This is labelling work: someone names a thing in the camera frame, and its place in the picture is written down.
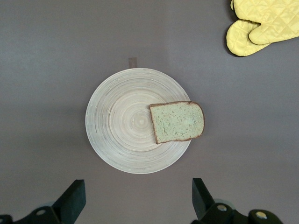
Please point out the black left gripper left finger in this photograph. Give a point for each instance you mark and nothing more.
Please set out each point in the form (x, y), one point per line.
(70, 200)

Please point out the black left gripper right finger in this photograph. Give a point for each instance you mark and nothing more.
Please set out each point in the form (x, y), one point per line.
(203, 203)

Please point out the slice of bread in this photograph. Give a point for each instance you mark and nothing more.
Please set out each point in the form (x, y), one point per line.
(177, 122)

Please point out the round wooden plate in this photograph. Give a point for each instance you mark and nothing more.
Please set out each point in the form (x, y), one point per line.
(116, 121)

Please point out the small tape piece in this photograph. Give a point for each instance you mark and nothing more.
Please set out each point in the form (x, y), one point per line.
(132, 62)

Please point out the yellow quilted oven mitt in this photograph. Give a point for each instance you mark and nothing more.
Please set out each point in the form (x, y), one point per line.
(238, 39)
(268, 11)

